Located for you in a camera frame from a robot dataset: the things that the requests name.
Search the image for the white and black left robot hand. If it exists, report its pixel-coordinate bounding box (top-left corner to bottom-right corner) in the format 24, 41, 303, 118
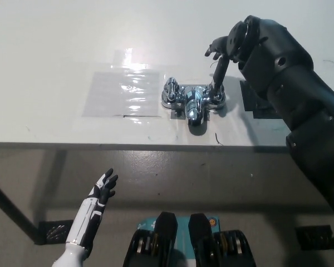
65, 168, 119, 248

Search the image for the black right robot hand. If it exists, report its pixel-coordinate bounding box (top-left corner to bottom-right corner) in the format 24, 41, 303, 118
204, 36, 231, 95

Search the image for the chrome faucet handle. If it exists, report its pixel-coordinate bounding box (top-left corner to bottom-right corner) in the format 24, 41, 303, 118
163, 77, 180, 102
208, 83, 226, 101

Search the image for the chrome faucet body with spout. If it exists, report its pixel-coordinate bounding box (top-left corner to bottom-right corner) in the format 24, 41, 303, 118
160, 85, 228, 127

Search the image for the black table foot plate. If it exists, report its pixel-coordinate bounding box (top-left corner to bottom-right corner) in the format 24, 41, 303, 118
294, 225, 334, 251
38, 220, 75, 246

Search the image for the black tape patch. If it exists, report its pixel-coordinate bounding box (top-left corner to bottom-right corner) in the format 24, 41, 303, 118
239, 80, 282, 119

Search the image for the black table leg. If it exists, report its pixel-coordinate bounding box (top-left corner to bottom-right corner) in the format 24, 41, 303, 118
0, 175, 41, 245

